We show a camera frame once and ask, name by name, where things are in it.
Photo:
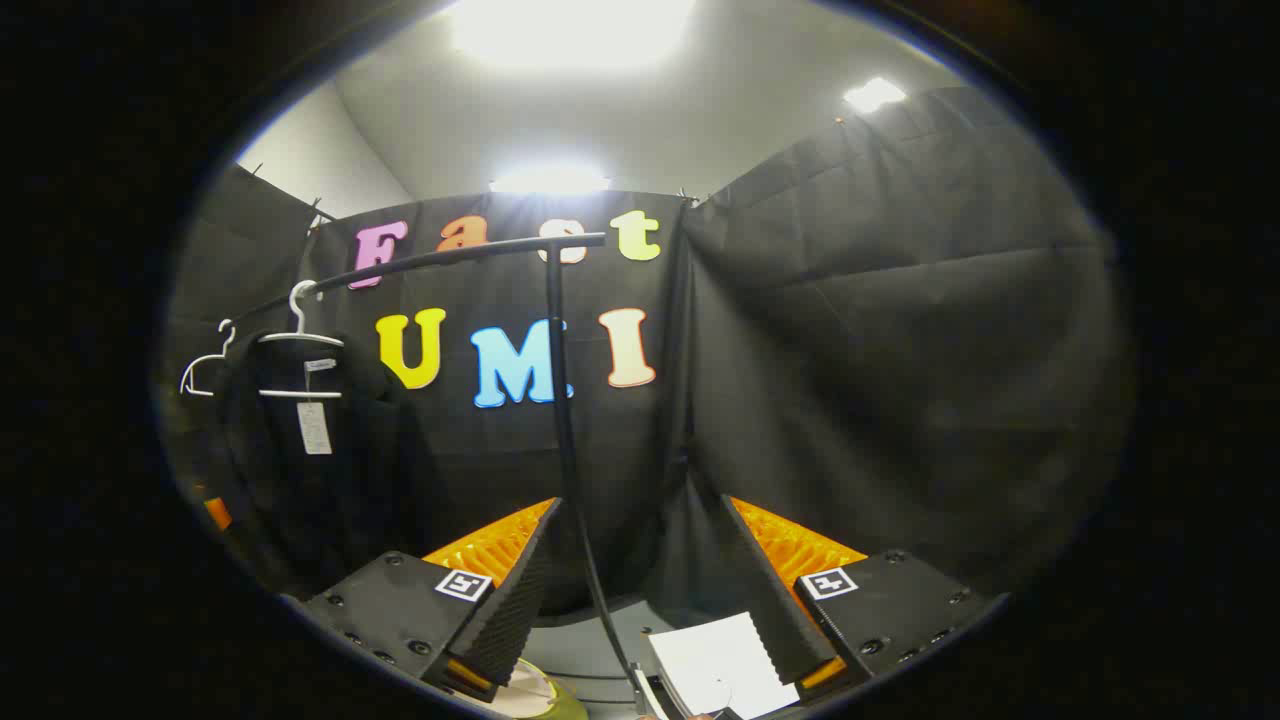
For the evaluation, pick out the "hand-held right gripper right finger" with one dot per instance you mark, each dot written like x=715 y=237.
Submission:
x=790 y=630

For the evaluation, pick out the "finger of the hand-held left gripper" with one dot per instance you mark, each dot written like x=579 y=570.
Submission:
x=217 y=513

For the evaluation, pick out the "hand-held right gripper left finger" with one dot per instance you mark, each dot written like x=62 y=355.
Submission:
x=515 y=610

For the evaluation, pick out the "white laundry hamper yellow rim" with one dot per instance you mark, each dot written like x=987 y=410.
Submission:
x=560 y=705

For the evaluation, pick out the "black knit garment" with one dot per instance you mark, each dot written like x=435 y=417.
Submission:
x=350 y=480

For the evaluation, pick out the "white plastic hanger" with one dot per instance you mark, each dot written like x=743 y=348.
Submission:
x=226 y=348
x=299 y=320

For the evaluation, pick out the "black metal clothes rack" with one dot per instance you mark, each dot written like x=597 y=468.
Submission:
x=562 y=400

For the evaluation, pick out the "white paper sheet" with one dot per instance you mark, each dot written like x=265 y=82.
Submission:
x=715 y=660

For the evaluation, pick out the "black backdrop cloth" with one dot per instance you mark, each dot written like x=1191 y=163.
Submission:
x=900 y=350

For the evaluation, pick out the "small ceiling light panel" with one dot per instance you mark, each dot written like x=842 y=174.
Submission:
x=874 y=94

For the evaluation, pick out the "large ceiling light panel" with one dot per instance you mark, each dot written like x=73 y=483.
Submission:
x=570 y=30

